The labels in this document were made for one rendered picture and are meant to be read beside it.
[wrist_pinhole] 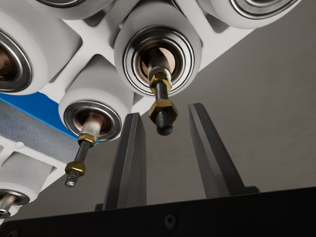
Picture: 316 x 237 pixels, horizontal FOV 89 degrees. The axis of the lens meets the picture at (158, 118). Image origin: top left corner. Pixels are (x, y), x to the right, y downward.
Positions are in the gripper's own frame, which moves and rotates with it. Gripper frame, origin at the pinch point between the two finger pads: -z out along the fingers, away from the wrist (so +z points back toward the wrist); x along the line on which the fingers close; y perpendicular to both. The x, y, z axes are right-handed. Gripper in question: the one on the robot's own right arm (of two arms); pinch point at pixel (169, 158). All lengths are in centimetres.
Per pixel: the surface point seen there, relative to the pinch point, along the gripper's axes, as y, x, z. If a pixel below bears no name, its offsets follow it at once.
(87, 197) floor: 81, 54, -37
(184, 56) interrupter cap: -0.5, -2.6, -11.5
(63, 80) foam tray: 2.8, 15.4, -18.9
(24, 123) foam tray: 13.7, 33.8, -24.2
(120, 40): -2.9, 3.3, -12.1
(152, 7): -4.7, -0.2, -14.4
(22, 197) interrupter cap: 23.8, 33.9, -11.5
